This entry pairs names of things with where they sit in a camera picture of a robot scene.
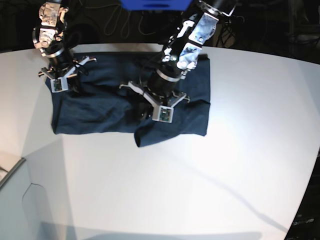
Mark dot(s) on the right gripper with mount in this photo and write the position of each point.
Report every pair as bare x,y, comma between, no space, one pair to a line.
65,79

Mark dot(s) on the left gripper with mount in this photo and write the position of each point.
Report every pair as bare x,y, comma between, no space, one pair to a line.
160,107

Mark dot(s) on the dark blue t-shirt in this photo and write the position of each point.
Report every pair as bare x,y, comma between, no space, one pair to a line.
102,107

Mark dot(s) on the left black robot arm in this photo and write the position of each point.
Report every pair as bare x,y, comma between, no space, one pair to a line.
180,55

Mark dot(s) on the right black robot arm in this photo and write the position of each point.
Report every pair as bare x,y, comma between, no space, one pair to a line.
49,38

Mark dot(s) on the blue plastic bin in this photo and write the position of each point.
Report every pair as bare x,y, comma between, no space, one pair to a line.
155,5

